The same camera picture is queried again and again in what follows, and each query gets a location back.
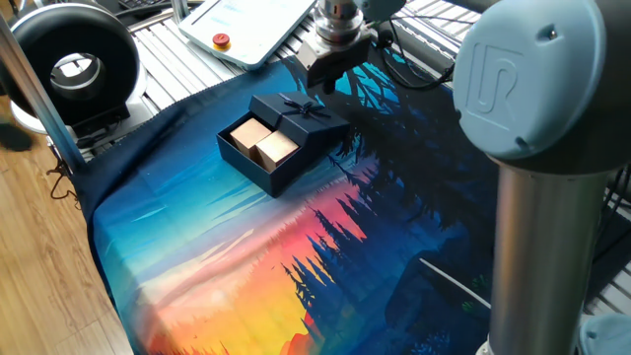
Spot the white gripper adapter plate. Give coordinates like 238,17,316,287
298,29,374,58

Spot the hanging black wire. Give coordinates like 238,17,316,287
46,142,83,211

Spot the navy gift box lid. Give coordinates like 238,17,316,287
248,91,351,148

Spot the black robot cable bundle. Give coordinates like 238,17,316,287
374,14,457,92

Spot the white teach pendant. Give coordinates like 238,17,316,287
177,0,319,70

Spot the sunset forest print tablecloth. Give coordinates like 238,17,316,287
71,48,499,355

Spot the aluminium frame post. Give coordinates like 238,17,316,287
0,14,86,172

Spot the wooden block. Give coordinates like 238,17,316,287
254,130,301,173
229,116,273,159

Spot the grey Schunk gripper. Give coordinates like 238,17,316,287
295,37,373,95

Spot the navy gift box base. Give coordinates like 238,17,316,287
216,115,347,198

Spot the silver force torque sensor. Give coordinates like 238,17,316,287
314,0,366,43

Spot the short silver post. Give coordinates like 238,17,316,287
170,0,191,24

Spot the black keyboard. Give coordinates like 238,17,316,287
117,0,167,10

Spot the aluminium linear rail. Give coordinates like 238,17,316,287
388,4,482,84

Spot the white cable tie strip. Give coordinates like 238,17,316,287
418,256,492,310

